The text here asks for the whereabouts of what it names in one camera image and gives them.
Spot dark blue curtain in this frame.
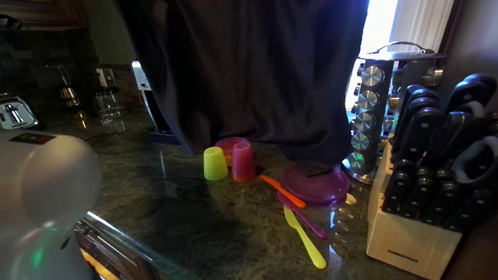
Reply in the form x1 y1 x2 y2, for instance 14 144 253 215
116 0 371 169

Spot purple plastic cup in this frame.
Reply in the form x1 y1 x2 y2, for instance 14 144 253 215
231 141 259 184

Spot yellow-green plastic cup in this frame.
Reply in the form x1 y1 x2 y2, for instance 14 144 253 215
203 145 231 183

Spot orange plastic knife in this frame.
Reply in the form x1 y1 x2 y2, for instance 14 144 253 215
259 173 309 211

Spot purple plastic spoon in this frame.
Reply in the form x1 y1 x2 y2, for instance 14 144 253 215
276 192 330 242

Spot yellow-green plastic knife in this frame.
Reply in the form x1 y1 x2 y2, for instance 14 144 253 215
282 204 329 271

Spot steel spice jar rack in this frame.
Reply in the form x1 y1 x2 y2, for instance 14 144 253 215
343 40 449 187

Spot clear glass jar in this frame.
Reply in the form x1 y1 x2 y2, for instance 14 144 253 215
92 66 127 130
55 64 86 114

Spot metal-edged robot mounting table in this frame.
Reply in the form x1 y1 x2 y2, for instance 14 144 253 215
74 209 164 280

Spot wooden knife block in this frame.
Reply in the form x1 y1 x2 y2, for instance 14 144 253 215
365 139 464 280

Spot silver toaster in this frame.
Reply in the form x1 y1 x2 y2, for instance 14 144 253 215
0 92 41 133

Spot black-handled kitchen knife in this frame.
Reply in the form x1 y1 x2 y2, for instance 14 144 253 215
394 85 442 153
397 106 444 164
444 72 498 114

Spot white window frame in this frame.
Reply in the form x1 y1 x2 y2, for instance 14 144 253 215
362 0 458 57

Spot grey-handled kitchen scissors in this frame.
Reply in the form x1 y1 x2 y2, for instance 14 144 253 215
450 136 498 187

